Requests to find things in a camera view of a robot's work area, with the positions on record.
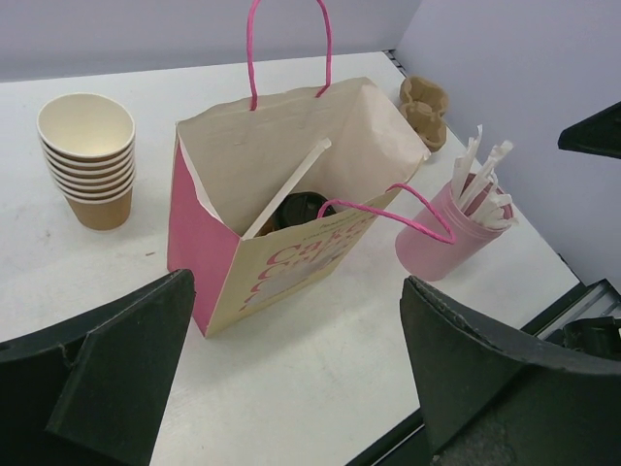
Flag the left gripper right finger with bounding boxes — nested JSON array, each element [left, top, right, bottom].
[[400, 277, 620, 465]]

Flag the stack of brown paper cups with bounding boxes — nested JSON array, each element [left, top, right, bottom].
[[37, 92, 136, 231]]

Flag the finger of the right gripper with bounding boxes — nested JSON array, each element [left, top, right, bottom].
[[557, 102, 621, 158]]

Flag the pink cup holding straws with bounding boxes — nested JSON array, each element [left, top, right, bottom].
[[394, 174, 516, 282]]

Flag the single white straw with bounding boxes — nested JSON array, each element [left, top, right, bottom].
[[242, 138, 332, 240]]

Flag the brown pulp cup carrier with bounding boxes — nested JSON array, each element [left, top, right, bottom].
[[399, 76, 449, 152]]

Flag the cakes paper gift bag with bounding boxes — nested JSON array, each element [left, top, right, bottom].
[[167, 0, 457, 340]]

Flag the black coffee cup lid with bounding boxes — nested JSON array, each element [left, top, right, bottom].
[[273, 191, 327, 230]]

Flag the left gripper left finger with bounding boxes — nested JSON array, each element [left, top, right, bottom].
[[1, 269, 195, 465]]

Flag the aluminium table frame rail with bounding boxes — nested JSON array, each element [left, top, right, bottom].
[[521, 280, 620, 346]]

